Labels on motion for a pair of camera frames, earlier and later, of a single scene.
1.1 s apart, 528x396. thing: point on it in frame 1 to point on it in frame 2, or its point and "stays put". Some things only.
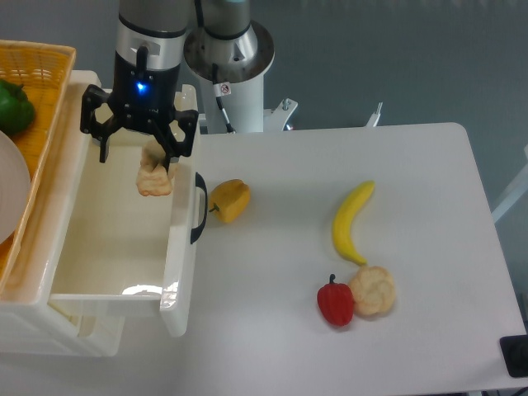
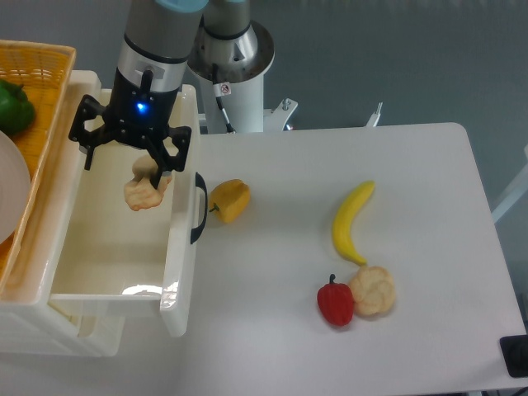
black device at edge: x=514 y=351 stays put
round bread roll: x=374 y=290 stays put
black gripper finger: x=164 y=134 to x=160 y=167
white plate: x=16 y=187 stays put
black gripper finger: x=104 y=138 to x=90 y=149
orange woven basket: x=44 y=70 stays put
